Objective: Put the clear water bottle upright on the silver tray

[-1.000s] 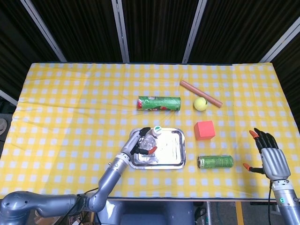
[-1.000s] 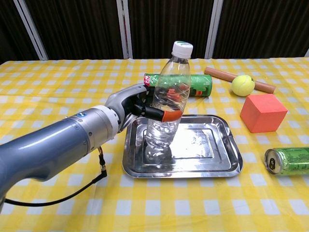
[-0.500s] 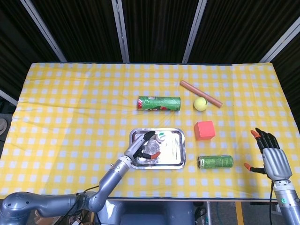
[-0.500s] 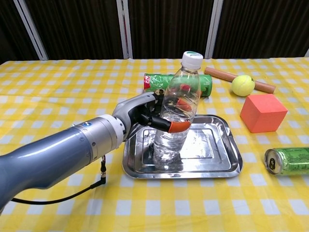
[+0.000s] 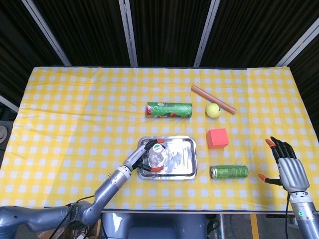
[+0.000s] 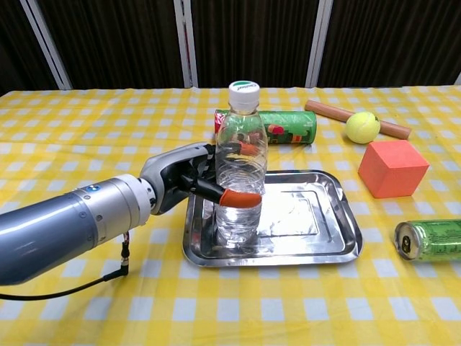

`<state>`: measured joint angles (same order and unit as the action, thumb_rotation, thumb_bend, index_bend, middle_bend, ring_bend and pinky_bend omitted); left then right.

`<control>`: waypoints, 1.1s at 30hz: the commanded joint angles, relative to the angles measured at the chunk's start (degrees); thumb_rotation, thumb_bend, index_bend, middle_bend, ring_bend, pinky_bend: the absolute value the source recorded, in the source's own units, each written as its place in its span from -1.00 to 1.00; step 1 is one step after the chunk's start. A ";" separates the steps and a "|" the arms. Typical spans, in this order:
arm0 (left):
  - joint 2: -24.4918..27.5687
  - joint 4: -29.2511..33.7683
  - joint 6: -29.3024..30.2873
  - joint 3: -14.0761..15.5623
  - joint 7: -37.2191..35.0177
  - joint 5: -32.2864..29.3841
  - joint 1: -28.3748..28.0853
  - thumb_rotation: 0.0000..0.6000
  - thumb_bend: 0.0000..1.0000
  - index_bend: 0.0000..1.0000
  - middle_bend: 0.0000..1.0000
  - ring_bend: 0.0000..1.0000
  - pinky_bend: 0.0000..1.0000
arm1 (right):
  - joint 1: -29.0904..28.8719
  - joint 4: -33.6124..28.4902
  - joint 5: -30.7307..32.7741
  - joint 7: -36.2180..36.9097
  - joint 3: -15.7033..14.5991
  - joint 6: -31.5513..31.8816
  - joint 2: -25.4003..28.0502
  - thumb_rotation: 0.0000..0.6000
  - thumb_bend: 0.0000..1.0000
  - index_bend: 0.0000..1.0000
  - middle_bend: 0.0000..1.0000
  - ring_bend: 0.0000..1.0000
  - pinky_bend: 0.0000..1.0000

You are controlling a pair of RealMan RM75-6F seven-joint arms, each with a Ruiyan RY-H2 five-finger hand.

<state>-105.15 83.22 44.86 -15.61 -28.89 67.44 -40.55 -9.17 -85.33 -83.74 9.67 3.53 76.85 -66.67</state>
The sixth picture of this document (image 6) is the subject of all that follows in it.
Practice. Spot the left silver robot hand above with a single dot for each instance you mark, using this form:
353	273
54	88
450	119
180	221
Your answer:
169	169

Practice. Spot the clear plastic bottle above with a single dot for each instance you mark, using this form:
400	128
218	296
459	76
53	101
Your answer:
241	119

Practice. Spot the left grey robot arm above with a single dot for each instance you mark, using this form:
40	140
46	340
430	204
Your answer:
54	227

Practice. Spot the rectangular metal tray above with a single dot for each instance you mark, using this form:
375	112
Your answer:
306	223

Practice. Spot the green chips tube can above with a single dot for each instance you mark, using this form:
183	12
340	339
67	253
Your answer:
291	126

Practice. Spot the black pleated curtain panel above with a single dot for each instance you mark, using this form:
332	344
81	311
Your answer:
396	39
119	43
252	43
14	43

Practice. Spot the yellow white checkered tablecloth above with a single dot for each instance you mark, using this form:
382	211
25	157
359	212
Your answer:
252	306

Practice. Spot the brown wooden rod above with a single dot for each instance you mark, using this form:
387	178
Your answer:
324	109

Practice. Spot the yellow tennis ball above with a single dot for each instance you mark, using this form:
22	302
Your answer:
362	128

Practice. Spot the orange foam cube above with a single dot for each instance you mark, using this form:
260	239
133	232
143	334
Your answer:
389	169

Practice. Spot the green drink can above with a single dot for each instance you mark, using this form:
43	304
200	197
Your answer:
432	239

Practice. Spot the white frame post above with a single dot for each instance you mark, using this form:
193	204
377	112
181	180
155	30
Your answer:
318	43
458	81
185	47
47	47

